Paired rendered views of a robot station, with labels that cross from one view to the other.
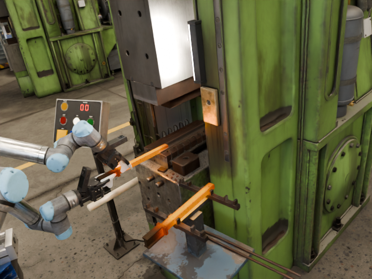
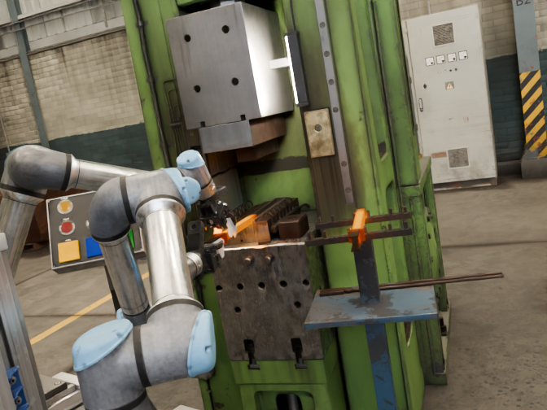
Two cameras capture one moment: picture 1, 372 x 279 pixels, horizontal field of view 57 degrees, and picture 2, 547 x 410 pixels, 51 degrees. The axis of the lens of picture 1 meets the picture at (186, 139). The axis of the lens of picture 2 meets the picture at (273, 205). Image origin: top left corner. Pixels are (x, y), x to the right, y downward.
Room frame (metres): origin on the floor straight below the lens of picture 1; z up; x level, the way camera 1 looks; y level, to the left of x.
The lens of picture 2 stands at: (-0.29, 1.12, 1.41)
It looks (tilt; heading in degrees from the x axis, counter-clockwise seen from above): 10 degrees down; 330
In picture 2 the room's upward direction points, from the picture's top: 10 degrees counter-clockwise
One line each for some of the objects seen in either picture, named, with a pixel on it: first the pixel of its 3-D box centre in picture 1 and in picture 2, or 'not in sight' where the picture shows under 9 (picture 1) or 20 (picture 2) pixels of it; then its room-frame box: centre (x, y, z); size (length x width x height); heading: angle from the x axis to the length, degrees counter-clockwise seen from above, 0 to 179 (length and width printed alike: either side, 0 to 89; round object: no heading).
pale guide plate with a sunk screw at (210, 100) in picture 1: (210, 106); (319, 133); (1.43, -0.13, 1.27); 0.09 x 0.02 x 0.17; 40
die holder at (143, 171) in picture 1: (196, 181); (286, 278); (1.68, -0.03, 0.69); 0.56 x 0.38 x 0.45; 130
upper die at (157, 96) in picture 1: (175, 79); (246, 131); (1.72, 0.01, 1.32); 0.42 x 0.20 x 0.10; 130
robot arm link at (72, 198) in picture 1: (71, 199); (190, 266); (1.25, 0.54, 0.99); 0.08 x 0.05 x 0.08; 40
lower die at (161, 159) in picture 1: (184, 140); (261, 218); (1.72, 0.01, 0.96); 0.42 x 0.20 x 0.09; 130
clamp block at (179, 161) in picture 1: (186, 163); (293, 226); (1.49, 0.01, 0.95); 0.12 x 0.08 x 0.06; 130
